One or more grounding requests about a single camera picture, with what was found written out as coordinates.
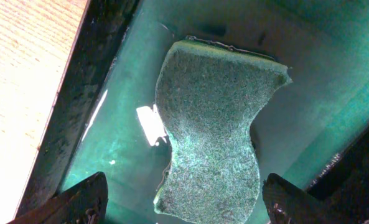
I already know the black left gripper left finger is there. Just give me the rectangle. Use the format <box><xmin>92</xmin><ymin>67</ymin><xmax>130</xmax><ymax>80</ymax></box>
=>
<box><xmin>9</xmin><ymin>172</ymin><xmax>108</xmax><ymax>224</ymax></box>

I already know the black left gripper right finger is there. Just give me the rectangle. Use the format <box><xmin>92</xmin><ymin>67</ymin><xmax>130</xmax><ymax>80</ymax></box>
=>
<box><xmin>263</xmin><ymin>173</ymin><xmax>369</xmax><ymax>223</ymax></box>

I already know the green scrub sponge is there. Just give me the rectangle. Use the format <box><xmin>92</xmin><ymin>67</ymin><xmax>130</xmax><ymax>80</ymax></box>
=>
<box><xmin>154</xmin><ymin>40</ymin><xmax>291</xmax><ymax>223</ymax></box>

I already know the black rectangular water tray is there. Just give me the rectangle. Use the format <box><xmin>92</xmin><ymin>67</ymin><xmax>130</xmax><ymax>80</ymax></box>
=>
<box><xmin>16</xmin><ymin>0</ymin><xmax>369</xmax><ymax>223</ymax></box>

